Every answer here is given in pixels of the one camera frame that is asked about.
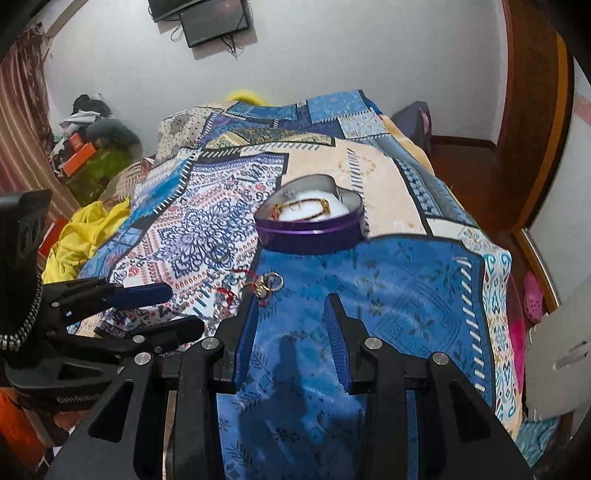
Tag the large black wall screen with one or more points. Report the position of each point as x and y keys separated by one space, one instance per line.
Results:
x=214 y=21

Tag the blue patchwork printed blanket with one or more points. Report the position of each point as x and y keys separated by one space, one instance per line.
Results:
x=415 y=300

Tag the dark purple pillow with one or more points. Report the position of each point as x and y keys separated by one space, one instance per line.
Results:
x=418 y=121

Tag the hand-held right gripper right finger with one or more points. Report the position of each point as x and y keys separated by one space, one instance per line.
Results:
x=336 y=344

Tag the white padding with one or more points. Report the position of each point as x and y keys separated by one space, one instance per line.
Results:
x=299 y=216

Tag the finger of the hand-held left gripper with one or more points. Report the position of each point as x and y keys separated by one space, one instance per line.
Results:
x=143 y=295
x=161 y=331

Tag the green bag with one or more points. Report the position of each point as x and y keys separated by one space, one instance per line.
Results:
x=104 y=168

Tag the pink clog shoe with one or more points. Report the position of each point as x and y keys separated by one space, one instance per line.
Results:
x=533 y=293

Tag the yellow plastic item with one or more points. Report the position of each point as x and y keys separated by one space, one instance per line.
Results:
x=244 y=96

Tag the wooden door frame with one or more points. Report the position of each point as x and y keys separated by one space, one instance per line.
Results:
x=531 y=115

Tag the orange box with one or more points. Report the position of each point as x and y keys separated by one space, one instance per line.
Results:
x=78 y=158

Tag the small silver jewelry piece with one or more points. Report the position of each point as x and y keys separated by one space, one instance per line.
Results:
x=290 y=192

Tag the small black wall screen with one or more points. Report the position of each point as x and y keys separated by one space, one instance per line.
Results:
x=167 y=9

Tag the orange cloth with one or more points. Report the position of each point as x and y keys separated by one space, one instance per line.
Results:
x=18 y=417

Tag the striped brown curtain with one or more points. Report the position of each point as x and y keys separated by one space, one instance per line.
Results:
x=23 y=138

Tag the red box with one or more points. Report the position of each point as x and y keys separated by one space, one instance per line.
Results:
x=51 y=235

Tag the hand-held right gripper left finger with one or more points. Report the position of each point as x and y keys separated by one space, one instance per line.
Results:
x=247 y=344

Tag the yellow cloth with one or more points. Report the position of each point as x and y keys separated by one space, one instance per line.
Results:
x=83 y=240

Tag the purple heart-shaped tin box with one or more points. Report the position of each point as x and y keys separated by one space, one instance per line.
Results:
x=304 y=241

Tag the pile of clothes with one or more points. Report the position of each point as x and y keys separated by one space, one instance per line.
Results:
x=94 y=115

